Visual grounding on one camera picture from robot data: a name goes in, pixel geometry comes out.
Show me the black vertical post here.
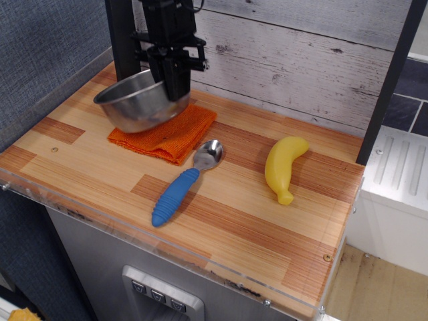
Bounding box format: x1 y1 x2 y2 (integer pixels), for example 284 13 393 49
356 0 427 165
105 0 147 81

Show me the orange cloth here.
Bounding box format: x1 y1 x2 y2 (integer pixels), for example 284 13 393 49
108 104 217 166

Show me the black vertical post left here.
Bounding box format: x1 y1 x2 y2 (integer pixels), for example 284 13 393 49
105 0 147 81

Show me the white toy sink unit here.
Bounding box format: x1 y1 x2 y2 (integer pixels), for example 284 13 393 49
346 126 427 275

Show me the stainless steel bowl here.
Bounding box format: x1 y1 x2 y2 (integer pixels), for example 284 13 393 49
94 70 190 133

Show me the yellow toy banana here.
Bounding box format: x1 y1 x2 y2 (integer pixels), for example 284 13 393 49
265 136 309 205

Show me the black vertical post right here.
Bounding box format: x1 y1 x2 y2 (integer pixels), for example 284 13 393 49
356 0 427 165

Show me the silver toy fridge front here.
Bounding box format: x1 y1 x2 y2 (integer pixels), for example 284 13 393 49
45 203 315 321

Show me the yellow object bottom corner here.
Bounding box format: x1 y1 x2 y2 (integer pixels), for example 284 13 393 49
7 308 41 321

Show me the clear acrylic edge strip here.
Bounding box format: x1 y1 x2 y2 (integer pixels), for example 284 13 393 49
0 167 327 317

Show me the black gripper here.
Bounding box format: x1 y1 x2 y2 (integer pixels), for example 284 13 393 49
132 1 207 102

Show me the blue handled metal spoon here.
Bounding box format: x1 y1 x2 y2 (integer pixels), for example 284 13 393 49
151 140 223 227

